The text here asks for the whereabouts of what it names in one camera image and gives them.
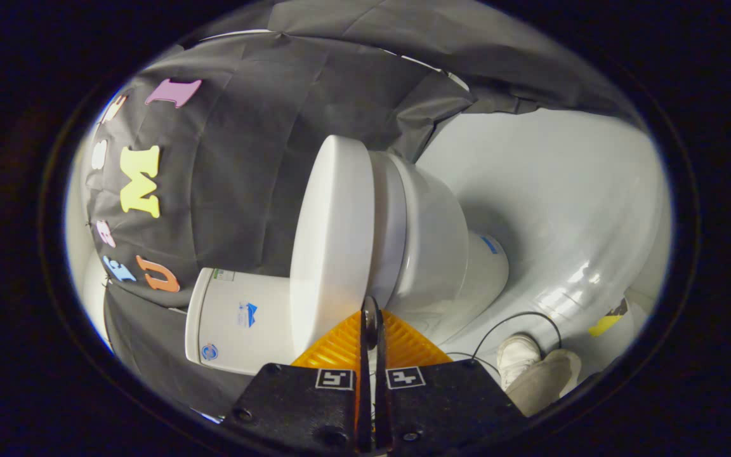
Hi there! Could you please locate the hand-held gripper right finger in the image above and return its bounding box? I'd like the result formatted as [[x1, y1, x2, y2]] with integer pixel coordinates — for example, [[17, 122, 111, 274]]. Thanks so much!
[[373, 309, 528, 455]]

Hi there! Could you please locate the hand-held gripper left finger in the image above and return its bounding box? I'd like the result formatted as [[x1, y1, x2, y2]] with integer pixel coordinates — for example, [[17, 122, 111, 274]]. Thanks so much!
[[221, 309, 372, 455]]

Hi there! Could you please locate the white ceramic toilet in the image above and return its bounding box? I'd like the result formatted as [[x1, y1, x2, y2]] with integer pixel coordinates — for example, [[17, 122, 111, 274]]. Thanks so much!
[[186, 152, 510, 376]]

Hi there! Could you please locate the white toilet seat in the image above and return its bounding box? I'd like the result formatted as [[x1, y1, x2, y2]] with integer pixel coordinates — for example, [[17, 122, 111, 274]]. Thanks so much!
[[367, 150, 408, 312]]

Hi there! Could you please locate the white toilet tank lid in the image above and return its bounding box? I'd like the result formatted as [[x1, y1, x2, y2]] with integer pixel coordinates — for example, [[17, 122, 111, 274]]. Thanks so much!
[[185, 268, 209, 367]]

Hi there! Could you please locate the person's white shoe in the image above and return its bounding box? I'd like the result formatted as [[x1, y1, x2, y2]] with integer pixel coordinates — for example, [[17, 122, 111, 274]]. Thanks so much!
[[497, 334, 543, 389]]

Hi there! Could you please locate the person's beige trouser leg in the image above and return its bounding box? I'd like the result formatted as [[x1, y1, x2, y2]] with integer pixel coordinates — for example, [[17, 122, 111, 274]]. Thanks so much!
[[506, 349, 583, 418]]

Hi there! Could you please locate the yellow floor tape piece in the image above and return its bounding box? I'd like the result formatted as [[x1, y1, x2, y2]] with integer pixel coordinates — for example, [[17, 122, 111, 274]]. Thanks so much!
[[588, 298, 629, 337]]

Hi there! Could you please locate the black backdrop cloth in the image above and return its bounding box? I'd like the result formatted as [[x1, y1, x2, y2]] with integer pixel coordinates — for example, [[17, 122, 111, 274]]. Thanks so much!
[[80, 0, 649, 420]]

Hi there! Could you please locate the thin black cable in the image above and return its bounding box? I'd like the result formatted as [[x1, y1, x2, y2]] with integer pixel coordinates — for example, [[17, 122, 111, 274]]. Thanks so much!
[[447, 311, 563, 368]]

